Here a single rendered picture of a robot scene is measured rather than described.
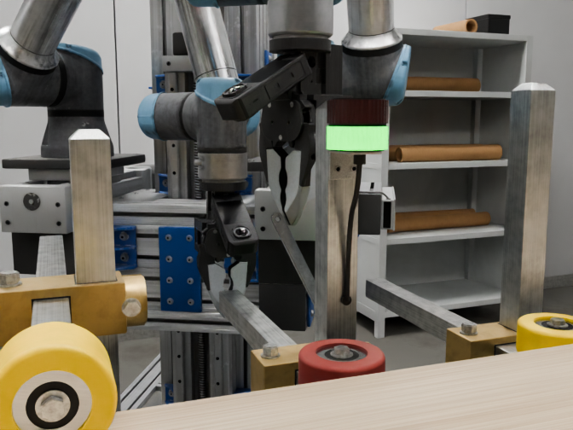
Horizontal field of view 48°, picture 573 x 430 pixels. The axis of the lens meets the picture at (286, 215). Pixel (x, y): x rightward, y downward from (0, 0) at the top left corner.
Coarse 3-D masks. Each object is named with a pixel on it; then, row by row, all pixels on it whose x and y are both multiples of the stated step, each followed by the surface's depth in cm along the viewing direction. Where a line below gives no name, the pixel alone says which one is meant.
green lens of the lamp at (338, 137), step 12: (336, 132) 61; (348, 132) 60; (360, 132) 60; (372, 132) 60; (384, 132) 61; (336, 144) 61; (348, 144) 61; (360, 144) 60; (372, 144) 61; (384, 144) 62
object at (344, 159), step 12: (336, 156) 66; (348, 156) 66; (360, 156) 62; (336, 168) 66; (348, 168) 66; (360, 168) 63; (360, 180) 63; (348, 228) 66; (348, 240) 67; (348, 252) 67; (348, 264) 67; (348, 276) 68; (348, 288) 68; (348, 300) 68
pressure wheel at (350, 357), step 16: (304, 352) 59; (320, 352) 60; (336, 352) 59; (352, 352) 60; (368, 352) 59; (304, 368) 58; (320, 368) 56; (336, 368) 56; (352, 368) 56; (368, 368) 56; (384, 368) 58
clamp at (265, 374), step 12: (288, 348) 71; (300, 348) 71; (252, 360) 70; (264, 360) 67; (276, 360) 67; (288, 360) 67; (252, 372) 70; (264, 372) 66; (276, 372) 66; (288, 372) 67; (252, 384) 70; (264, 384) 66; (276, 384) 67; (288, 384) 67
